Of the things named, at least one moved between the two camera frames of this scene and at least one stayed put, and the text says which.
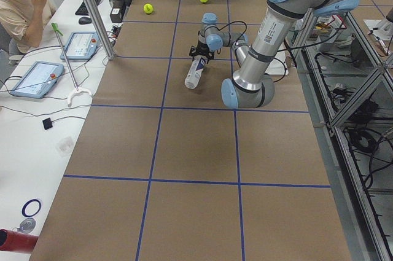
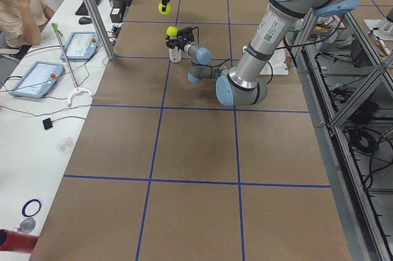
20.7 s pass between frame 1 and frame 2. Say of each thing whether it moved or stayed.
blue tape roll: stayed
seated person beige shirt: stayed
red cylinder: stayed
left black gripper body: moved
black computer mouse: stayed
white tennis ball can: moved
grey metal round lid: stayed
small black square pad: stayed
